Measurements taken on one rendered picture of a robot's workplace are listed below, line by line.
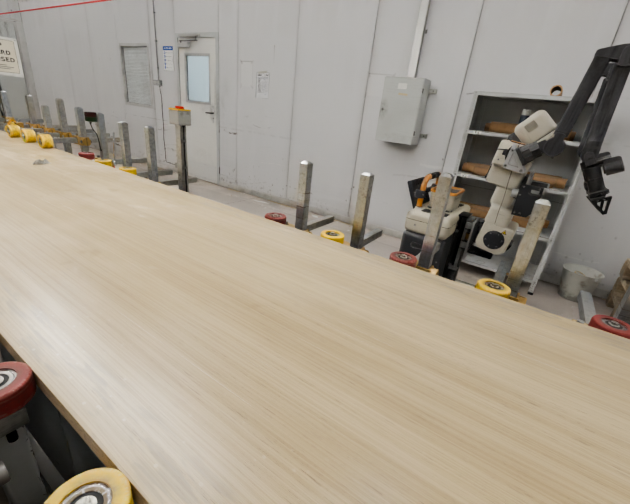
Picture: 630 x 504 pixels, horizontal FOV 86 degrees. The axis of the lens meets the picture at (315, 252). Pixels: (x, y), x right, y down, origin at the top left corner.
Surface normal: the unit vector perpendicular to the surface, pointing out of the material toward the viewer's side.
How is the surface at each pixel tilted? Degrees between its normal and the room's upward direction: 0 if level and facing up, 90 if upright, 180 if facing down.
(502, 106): 90
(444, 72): 90
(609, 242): 90
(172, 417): 0
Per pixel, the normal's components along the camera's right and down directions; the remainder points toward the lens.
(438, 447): 0.10, -0.92
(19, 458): 0.82, 0.29
